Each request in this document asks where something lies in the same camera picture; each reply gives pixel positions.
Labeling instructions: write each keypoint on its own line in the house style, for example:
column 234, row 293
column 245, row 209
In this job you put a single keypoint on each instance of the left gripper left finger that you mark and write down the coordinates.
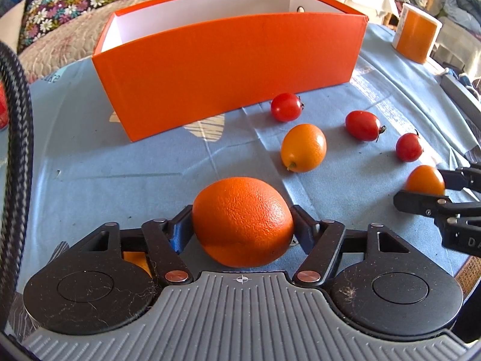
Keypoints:
column 165, row 240

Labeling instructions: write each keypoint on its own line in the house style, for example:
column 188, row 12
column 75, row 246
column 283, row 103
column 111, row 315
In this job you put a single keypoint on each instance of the oblong cherry tomato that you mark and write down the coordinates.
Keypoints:
column 364, row 126

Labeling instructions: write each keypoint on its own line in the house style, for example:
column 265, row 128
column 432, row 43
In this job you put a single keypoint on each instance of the orange white cup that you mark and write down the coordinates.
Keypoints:
column 416, row 33

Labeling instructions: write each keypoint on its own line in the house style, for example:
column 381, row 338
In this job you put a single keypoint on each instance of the large orange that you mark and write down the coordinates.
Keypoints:
column 242, row 222

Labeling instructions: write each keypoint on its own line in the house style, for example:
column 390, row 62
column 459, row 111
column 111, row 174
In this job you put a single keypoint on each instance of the red soda can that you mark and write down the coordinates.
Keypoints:
column 4, row 117

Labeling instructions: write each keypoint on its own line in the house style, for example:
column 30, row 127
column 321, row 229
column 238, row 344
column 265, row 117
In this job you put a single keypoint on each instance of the cream pillow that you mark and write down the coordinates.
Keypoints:
column 10, row 26

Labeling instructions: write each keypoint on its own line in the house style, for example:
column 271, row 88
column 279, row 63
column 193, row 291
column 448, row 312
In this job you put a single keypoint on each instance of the light blue tablecloth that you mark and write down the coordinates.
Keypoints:
column 86, row 291

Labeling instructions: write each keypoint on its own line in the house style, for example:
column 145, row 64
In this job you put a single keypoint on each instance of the small mandarin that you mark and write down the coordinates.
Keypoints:
column 425, row 179

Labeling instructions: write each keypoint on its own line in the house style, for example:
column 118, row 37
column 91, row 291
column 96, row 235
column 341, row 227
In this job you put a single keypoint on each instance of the round cherry tomato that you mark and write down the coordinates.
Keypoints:
column 408, row 147

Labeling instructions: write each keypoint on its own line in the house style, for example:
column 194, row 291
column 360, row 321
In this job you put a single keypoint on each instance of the small kumquat orange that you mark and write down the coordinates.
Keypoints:
column 303, row 148

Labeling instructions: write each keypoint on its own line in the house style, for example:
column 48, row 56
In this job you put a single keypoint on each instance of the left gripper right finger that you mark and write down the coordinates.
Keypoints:
column 321, row 240

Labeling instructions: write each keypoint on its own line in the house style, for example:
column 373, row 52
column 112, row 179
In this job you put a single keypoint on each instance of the orange storage box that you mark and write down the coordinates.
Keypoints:
column 167, row 63

